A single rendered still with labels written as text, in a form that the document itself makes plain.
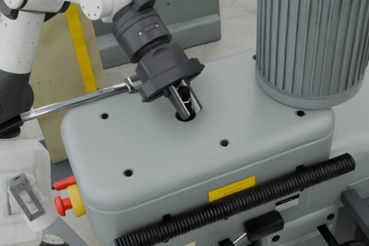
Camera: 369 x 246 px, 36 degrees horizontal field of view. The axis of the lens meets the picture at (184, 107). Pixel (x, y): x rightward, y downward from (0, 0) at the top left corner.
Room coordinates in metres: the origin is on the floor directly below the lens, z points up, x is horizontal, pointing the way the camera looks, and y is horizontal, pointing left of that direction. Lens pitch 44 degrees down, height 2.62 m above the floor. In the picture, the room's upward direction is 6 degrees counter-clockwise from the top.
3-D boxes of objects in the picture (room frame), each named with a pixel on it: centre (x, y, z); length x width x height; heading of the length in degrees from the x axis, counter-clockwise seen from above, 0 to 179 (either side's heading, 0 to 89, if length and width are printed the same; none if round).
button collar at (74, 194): (0.66, 0.22, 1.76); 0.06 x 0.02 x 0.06; 17
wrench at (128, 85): (0.79, 0.18, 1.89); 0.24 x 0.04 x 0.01; 106
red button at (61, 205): (0.65, 0.24, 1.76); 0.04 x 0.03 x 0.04; 17
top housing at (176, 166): (0.73, -0.02, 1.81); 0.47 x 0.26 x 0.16; 107
